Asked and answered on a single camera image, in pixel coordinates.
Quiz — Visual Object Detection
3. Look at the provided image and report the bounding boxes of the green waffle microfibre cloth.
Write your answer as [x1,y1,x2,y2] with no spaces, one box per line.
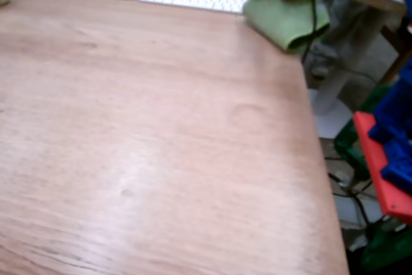
[243,0,331,55]

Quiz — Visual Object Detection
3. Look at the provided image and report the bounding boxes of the green clamp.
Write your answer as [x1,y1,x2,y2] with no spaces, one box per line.
[360,223,412,272]
[333,84,392,182]

